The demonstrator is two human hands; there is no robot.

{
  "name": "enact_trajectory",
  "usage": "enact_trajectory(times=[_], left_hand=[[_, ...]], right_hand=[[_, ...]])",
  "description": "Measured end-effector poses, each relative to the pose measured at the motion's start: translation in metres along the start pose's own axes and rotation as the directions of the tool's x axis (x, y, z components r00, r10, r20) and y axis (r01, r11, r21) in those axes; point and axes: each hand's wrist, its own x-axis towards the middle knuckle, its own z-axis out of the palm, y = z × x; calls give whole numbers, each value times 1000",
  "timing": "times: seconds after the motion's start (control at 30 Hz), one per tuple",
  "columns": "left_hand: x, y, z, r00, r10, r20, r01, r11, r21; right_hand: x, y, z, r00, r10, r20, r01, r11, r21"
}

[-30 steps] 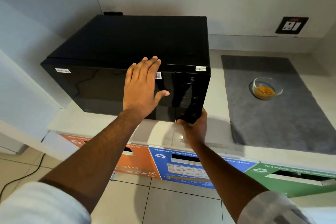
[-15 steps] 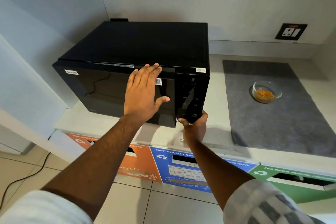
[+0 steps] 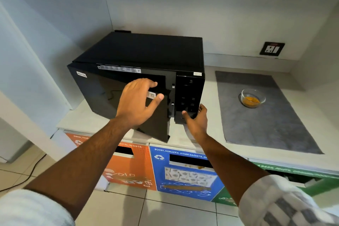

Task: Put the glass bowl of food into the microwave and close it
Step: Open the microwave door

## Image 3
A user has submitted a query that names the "black microwave door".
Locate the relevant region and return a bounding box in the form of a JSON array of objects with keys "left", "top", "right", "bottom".
[{"left": 67, "top": 64, "right": 177, "bottom": 143}]

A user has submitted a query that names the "white checked right sleeve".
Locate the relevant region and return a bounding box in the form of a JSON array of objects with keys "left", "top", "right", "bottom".
[{"left": 238, "top": 174, "right": 339, "bottom": 226}]

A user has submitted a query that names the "person's right forearm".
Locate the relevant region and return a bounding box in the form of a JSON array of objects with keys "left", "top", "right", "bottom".
[{"left": 194, "top": 132, "right": 271, "bottom": 207}]

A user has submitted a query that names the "blue waste bin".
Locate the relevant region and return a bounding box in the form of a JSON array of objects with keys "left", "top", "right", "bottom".
[{"left": 148, "top": 144, "right": 226, "bottom": 203}]

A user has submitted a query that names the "green waste bin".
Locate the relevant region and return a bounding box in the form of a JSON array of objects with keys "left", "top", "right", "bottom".
[{"left": 212, "top": 161, "right": 339, "bottom": 207}]

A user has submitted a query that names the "clear glass bowl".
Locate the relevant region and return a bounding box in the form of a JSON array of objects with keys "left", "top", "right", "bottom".
[{"left": 240, "top": 88, "right": 266, "bottom": 109}]

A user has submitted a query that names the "person's left forearm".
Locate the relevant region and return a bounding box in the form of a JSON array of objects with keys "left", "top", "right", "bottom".
[{"left": 23, "top": 116, "right": 133, "bottom": 219}]

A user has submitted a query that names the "black cable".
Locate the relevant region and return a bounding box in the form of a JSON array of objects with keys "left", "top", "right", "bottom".
[{"left": 0, "top": 153, "right": 48, "bottom": 192}]

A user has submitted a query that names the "person's left hand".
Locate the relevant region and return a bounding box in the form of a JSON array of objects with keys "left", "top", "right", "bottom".
[{"left": 116, "top": 78, "right": 165, "bottom": 130}]

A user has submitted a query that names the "white left sleeve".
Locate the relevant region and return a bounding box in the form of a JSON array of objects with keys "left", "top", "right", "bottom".
[{"left": 0, "top": 188, "right": 76, "bottom": 226}]

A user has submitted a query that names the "person's right hand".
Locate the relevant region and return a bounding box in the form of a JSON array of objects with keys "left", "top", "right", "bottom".
[{"left": 182, "top": 103, "right": 209, "bottom": 141}]

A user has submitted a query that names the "orange food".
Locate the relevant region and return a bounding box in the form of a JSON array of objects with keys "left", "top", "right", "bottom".
[{"left": 243, "top": 96, "right": 261, "bottom": 107}]

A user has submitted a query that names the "orange waste bin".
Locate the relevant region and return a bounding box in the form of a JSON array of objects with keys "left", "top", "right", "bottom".
[{"left": 65, "top": 132, "right": 158, "bottom": 191}]

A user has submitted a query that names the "black wall socket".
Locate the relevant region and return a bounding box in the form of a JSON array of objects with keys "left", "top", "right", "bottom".
[{"left": 259, "top": 41, "right": 286, "bottom": 57}]

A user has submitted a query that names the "black microwave oven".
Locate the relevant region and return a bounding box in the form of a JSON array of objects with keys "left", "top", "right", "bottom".
[{"left": 67, "top": 30, "right": 206, "bottom": 126}]

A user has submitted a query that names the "grey mat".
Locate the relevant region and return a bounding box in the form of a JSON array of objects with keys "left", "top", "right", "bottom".
[{"left": 215, "top": 71, "right": 324, "bottom": 155}]

